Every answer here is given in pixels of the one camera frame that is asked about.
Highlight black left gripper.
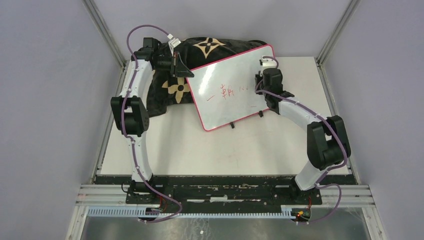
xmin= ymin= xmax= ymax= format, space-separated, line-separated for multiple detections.
xmin=154 ymin=51 xmax=195 ymax=78

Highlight pink framed whiteboard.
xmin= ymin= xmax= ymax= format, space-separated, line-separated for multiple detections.
xmin=186 ymin=44 xmax=275 ymax=132

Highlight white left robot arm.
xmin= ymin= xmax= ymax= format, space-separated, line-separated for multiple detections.
xmin=110 ymin=35 xmax=194 ymax=204

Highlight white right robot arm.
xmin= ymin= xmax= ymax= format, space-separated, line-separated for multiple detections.
xmin=255 ymin=67 xmax=351 ymax=204

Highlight black patterned blanket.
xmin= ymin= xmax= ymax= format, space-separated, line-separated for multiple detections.
xmin=146 ymin=37 xmax=267 ymax=118

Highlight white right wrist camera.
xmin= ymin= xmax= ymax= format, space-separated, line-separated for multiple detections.
xmin=259 ymin=56 xmax=278 ymax=69

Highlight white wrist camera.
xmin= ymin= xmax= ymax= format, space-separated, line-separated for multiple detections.
xmin=259 ymin=56 xmax=278 ymax=69
xmin=167 ymin=34 xmax=181 ymax=54

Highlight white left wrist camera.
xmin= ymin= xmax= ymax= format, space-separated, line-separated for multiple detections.
xmin=167 ymin=34 xmax=181 ymax=54

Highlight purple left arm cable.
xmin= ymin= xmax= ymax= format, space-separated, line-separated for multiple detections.
xmin=120 ymin=24 xmax=183 ymax=224

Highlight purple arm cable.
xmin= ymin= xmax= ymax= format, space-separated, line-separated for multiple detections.
xmin=120 ymin=24 xmax=183 ymax=224
xmin=254 ymin=56 xmax=349 ymax=225

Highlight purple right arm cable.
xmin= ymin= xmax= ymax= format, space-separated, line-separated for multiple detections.
xmin=254 ymin=56 xmax=349 ymax=225

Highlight aluminium frame rails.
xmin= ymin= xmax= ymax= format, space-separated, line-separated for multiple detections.
xmin=75 ymin=184 xmax=128 ymax=207

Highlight light blue toothed rail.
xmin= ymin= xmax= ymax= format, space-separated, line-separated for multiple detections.
xmin=86 ymin=206 xmax=294 ymax=220

